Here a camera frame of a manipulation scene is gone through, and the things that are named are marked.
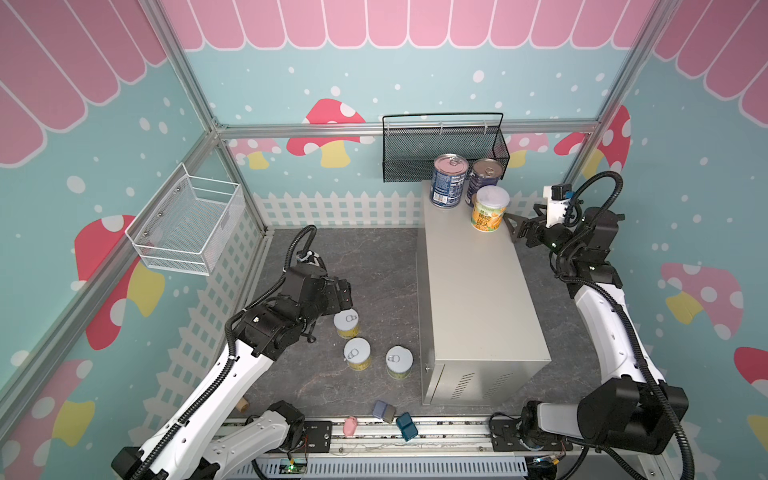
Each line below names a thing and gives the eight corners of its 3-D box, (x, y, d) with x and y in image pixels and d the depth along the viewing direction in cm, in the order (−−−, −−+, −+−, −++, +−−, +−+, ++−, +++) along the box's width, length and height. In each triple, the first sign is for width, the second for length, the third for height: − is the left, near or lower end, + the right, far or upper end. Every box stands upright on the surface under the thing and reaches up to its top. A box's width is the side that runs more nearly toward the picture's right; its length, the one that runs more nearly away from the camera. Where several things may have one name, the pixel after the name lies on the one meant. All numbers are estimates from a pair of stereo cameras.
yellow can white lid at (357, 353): (344, 370, 87) (341, 363, 82) (347, 344, 92) (344, 336, 87) (370, 370, 87) (368, 363, 82) (371, 344, 92) (370, 336, 87)
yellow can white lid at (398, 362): (385, 379, 85) (385, 371, 80) (386, 354, 90) (385, 345, 85) (412, 379, 85) (414, 371, 80) (411, 354, 90) (413, 345, 85)
